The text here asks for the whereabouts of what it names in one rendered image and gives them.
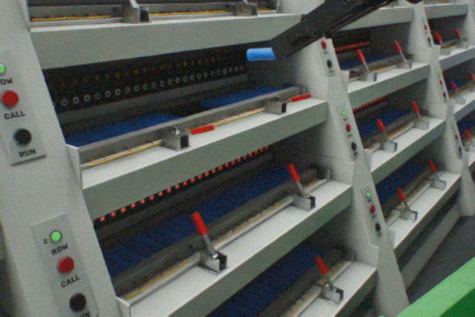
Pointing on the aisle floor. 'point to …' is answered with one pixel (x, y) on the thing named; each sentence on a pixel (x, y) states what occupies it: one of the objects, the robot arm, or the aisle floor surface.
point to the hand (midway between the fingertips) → (295, 38)
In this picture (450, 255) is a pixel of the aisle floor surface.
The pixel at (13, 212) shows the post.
